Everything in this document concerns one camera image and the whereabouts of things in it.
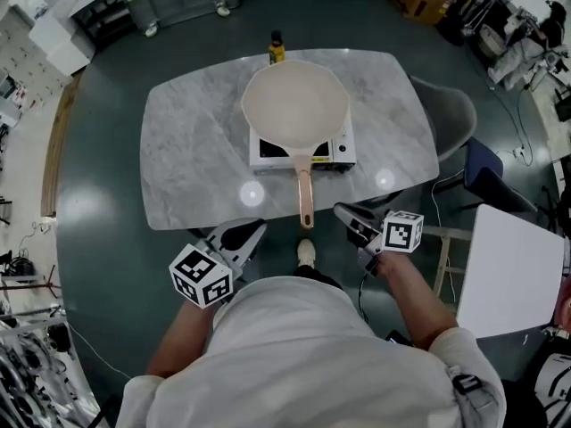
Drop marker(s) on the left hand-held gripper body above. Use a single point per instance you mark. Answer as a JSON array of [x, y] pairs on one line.
[[201, 274]]

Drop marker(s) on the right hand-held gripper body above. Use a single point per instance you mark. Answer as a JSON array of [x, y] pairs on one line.
[[401, 234]]

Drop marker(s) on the white portable stove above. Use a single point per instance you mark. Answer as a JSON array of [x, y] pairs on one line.
[[343, 149]]

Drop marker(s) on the person's right forearm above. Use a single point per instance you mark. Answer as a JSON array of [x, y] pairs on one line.
[[415, 297]]

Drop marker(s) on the person's left forearm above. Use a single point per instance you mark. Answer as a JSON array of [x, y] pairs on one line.
[[178, 341]]

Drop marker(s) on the person's black trouser leg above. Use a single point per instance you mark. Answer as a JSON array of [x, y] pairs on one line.
[[319, 277]]

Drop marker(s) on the person's white shoe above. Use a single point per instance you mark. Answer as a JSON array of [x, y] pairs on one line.
[[306, 252]]

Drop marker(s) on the blue chair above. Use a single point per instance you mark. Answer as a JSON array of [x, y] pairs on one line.
[[484, 172]]

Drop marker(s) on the black device at waist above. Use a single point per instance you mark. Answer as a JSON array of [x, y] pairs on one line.
[[398, 338]]

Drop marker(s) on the white side table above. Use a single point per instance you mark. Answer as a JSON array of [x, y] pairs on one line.
[[508, 274]]

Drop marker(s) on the person's white shirt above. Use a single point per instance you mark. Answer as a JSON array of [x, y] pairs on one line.
[[290, 359]]

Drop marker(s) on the grey shell chair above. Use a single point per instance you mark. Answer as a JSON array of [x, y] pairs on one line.
[[450, 114]]

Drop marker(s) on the white power strip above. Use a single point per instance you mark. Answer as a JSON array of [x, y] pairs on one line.
[[520, 153]]

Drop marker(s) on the white and black backpack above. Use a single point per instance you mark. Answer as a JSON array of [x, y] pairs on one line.
[[555, 381]]

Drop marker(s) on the yellow bottle with dark cap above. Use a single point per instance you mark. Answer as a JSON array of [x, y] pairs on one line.
[[276, 51]]

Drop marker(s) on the white cabinet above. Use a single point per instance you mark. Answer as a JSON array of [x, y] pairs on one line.
[[62, 43]]

